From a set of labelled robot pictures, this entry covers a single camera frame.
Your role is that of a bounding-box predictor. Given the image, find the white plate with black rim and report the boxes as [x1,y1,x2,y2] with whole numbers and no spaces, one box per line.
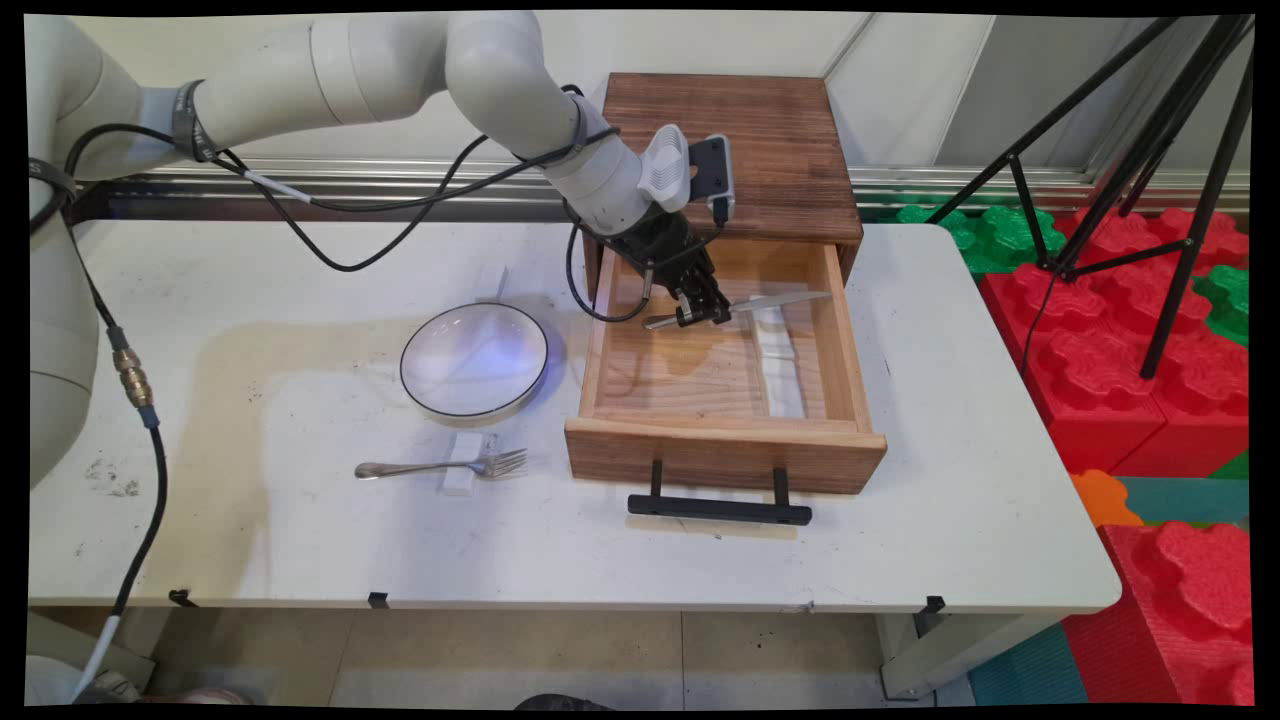
[400,302,550,419]

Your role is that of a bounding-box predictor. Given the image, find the silver table fork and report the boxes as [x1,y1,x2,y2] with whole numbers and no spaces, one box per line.
[355,448,529,482]

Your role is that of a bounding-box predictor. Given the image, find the silver metal wall rail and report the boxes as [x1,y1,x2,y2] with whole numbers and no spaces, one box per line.
[76,154,1252,217]

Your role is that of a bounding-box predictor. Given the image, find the short black looped cable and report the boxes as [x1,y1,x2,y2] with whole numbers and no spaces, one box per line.
[563,198,655,325]

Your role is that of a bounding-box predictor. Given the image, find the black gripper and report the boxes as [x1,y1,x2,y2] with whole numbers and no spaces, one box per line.
[604,204,734,330]

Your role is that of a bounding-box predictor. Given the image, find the large red foam block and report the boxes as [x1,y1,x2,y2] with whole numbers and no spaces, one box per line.
[977,207,1252,479]

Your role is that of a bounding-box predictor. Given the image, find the light wooden drawer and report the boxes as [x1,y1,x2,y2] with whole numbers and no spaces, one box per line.
[565,236,889,497]

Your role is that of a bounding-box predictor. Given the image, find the long black arm cable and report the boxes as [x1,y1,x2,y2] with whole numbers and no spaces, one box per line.
[62,84,623,274]

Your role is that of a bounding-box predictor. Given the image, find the white rest inside drawer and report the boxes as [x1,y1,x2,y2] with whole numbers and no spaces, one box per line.
[762,357,808,421]
[748,304,799,362]

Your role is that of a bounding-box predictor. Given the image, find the black tripod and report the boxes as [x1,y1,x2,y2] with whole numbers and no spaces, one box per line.
[925,14,1257,382]

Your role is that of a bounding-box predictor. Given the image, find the white table leg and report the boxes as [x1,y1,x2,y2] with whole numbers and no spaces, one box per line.
[874,611,1043,701]

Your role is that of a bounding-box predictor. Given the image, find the white ribbed camera mount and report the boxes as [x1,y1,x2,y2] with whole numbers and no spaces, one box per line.
[637,124,693,213]

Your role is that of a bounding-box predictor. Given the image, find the small green foam block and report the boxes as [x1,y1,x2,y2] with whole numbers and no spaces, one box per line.
[1191,264,1252,351]

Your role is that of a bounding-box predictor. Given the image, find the teal foam mat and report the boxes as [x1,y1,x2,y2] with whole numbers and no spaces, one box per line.
[967,621,1090,707]
[1114,475,1252,527]

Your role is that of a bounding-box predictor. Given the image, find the thick black base cable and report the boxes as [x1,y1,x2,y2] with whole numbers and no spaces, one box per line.
[28,158,169,703]

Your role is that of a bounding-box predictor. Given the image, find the black drawer handle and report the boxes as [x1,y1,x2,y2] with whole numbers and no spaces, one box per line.
[628,459,815,528]

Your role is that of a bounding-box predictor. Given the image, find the orange foam tile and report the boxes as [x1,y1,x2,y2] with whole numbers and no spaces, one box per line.
[1069,469,1144,529]

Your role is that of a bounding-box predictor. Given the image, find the dark brown wooden cabinet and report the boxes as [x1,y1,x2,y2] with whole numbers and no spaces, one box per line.
[582,72,865,301]

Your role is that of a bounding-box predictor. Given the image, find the silver table knife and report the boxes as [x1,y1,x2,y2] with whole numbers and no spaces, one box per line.
[642,290,834,332]

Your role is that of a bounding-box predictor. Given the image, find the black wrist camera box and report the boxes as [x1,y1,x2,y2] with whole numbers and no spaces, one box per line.
[688,134,737,227]

